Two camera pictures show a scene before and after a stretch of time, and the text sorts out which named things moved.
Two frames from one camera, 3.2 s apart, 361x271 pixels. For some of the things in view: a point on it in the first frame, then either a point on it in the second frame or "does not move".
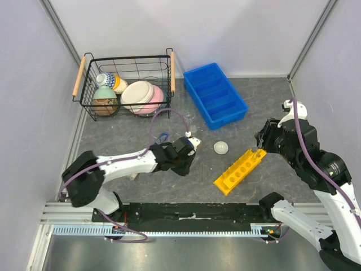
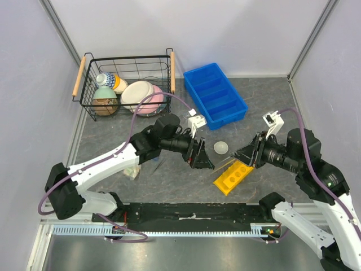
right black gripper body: (269, 135) to (259, 158)
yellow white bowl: (120, 84) does not move
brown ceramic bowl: (106, 106) does not move
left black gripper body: (181, 165) to (202, 142)
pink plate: (158, 97) does not move
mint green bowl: (105, 92) does not move
